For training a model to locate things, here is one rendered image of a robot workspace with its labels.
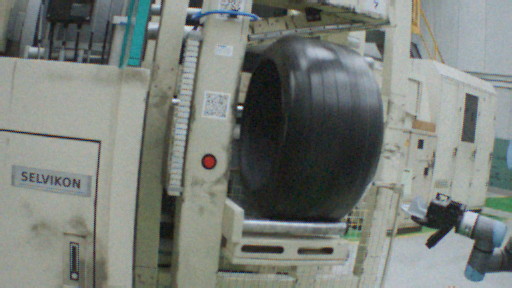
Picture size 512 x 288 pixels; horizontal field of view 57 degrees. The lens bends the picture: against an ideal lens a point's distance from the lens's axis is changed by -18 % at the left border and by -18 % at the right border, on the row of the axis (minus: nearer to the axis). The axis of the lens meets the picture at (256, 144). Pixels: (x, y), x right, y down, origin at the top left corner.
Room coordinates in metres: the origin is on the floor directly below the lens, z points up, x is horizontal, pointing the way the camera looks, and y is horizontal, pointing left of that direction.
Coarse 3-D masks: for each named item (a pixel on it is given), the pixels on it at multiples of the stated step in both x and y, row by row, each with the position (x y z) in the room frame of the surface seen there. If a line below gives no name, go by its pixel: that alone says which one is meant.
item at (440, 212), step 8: (432, 200) 1.45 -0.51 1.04; (440, 200) 1.49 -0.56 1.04; (448, 200) 1.45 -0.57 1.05; (432, 208) 1.45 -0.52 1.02; (440, 208) 1.43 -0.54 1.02; (448, 208) 1.44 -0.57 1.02; (456, 208) 1.42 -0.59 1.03; (464, 208) 1.42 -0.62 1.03; (432, 216) 1.45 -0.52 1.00; (440, 216) 1.43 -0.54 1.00; (448, 216) 1.43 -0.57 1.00; (456, 216) 1.42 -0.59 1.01; (440, 224) 1.43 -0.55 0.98; (456, 224) 1.40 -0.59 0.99; (456, 232) 1.41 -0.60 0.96
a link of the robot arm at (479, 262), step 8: (472, 248) 1.39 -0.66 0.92; (472, 256) 1.38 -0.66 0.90; (480, 256) 1.35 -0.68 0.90; (488, 256) 1.35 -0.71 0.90; (496, 256) 1.37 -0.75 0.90; (472, 264) 1.37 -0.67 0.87; (480, 264) 1.36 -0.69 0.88; (488, 264) 1.36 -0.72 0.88; (496, 264) 1.36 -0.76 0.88; (464, 272) 1.41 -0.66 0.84; (472, 272) 1.37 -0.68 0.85; (480, 272) 1.36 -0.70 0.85; (488, 272) 1.38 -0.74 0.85; (472, 280) 1.37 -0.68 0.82; (480, 280) 1.37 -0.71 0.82
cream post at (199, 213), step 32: (224, 32) 1.60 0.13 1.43; (224, 64) 1.60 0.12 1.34; (192, 96) 1.62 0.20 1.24; (192, 128) 1.58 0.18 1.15; (224, 128) 1.61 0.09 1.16; (192, 160) 1.59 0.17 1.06; (224, 160) 1.61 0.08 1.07; (192, 192) 1.59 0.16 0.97; (224, 192) 1.62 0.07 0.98; (192, 224) 1.59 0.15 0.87; (192, 256) 1.59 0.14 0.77
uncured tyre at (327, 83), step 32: (256, 64) 1.86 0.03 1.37; (288, 64) 1.56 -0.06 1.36; (320, 64) 1.54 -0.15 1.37; (352, 64) 1.59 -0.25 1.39; (256, 96) 1.97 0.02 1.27; (288, 96) 1.52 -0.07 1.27; (320, 96) 1.49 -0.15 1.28; (352, 96) 1.52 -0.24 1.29; (256, 128) 2.01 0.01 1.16; (288, 128) 1.50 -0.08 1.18; (320, 128) 1.47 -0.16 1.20; (352, 128) 1.50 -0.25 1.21; (256, 160) 1.97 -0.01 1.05; (288, 160) 1.50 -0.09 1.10; (320, 160) 1.48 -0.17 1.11; (352, 160) 1.51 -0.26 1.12; (256, 192) 1.67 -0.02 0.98; (288, 192) 1.53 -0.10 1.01; (320, 192) 1.53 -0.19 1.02; (352, 192) 1.55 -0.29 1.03
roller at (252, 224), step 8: (248, 224) 1.56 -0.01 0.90; (256, 224) 1.57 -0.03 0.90; (264, 224) 1.57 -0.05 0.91; (272, 224) 1.58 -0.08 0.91; (280, 224) 1.59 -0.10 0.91; (288, 224) 1.60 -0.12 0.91; (296, 224) 1.60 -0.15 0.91; (304, 224) 1.61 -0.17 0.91; (312, 224) 1.62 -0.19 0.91; (320, 224) 1.63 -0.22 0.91; (328, 224) 1.64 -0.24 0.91; (336, 224) 1.64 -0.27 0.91; (344, 224) 1.65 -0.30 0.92; (264, 232) 1.59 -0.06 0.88; (272, 232) 1.59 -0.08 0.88; (280, 232) 1.60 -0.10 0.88; (288, 232) 1.60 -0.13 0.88; (296, 232) 1.61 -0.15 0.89; (304, 232) 1.61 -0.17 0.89; (312, 232) 1.62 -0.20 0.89; (320, 232) 1.63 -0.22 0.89; (328, 232) 1.63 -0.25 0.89; (336, 232) 1.64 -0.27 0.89; (344, 232) 1.65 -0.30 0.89
